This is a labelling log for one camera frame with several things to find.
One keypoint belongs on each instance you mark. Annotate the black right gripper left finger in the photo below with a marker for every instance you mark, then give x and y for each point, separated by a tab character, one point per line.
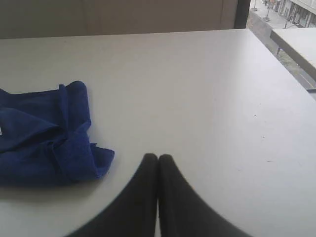
133	212

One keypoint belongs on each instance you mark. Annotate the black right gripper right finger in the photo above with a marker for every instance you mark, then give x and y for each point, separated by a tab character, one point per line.
182	212

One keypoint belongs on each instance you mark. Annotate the blue towel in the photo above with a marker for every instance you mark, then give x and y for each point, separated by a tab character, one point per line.
44	140

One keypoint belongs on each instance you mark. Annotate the neighbouring white table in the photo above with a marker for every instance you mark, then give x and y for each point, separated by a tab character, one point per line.
300	45

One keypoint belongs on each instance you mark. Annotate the dark window frame post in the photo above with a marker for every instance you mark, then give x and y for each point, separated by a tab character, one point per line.
242	13

